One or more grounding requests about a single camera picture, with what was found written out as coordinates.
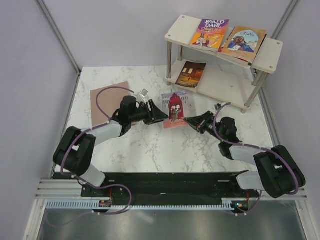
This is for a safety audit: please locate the white two-tier shelf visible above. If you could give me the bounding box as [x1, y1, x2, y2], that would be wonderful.
[165, 14, 283, 114]

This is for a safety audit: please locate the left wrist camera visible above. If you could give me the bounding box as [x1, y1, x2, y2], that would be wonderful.
[136, 89, 149, 104]

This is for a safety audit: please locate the Roald Dahl Charlie book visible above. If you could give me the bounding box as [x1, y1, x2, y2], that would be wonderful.
[189, 19, 229, 53]

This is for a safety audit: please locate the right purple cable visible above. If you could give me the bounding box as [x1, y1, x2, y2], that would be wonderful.
[212, 102, 301, 216]

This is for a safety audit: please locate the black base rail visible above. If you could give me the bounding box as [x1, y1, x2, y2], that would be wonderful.
[81, 172, 259, 205]

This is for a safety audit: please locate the white slotted cable duct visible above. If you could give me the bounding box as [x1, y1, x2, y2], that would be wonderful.
[45, 199, 249, 211]

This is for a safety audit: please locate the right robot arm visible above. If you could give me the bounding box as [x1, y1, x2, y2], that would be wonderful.
[184, 111, 306, 199]

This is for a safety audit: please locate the orange Othello book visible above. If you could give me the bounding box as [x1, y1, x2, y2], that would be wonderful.
[218, 26, 267, 65]

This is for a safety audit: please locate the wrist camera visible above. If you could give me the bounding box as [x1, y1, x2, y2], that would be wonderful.
[214, 103, 222, 111]
[136, 89, 149, 104]

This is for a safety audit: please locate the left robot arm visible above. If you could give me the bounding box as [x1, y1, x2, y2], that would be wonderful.
[53, 96, 169, 197]

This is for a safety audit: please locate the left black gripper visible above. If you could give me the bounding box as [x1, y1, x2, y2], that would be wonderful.
[129, 99, 169, 126]

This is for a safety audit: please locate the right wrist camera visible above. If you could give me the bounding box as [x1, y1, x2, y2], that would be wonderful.
[214, 103, 222, 111]

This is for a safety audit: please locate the grey red illustrated book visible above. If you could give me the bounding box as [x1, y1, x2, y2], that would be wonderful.
[161, 91, 188, 129]

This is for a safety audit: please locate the red 13-Storey Treehouse book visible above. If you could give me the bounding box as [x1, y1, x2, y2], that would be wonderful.
[218, 29, 255, 63]

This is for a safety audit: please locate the dark brown Leonard book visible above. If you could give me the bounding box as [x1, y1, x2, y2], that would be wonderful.
[175, 61, 207, 89]

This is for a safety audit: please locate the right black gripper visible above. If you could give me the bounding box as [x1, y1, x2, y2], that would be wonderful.
[183, 110, 225, 142]

